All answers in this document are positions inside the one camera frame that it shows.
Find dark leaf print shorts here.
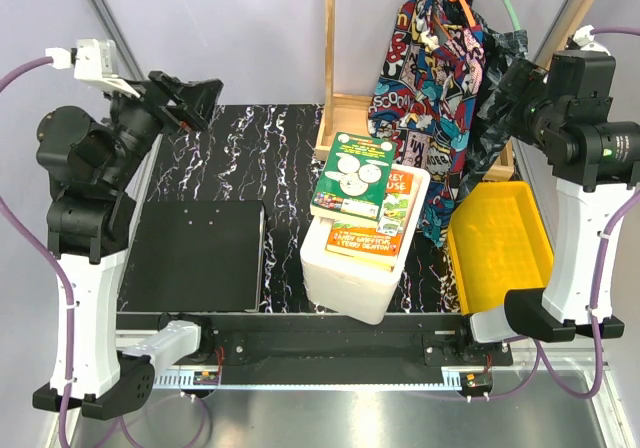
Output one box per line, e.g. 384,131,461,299
456,0,528,204

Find colourful comic print shorts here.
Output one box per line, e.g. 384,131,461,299
368,0,486,246

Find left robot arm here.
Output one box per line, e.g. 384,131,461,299
33,71,223,421

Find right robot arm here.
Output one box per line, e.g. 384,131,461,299
453,50,639,365

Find wooden hanger rack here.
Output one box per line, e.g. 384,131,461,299
315,0,595,161

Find black marbled mat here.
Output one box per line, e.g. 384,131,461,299
117,103,466,317

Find black square plate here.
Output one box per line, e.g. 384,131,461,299
119,200,266,313

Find yellow plastic bin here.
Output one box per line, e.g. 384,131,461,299
447,181,554,315

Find green book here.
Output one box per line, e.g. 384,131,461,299
310,132,397,228

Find orange book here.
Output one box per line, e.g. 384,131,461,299
325,169,418,271

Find white styrofoam box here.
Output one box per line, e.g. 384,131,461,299
300,165,430,325

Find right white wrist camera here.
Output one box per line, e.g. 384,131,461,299
567,25,611,56

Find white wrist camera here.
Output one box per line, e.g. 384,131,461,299
45,39,141,99
567,25,611,56

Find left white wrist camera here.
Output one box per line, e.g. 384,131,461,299
45,39,141,99

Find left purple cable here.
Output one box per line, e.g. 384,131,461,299
0,57,81,448

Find purple cable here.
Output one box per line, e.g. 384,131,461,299
0,57,81,448
534,26,640,400

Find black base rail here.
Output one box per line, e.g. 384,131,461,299
114,311,515,387

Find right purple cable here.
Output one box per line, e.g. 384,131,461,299
534,26,640,400

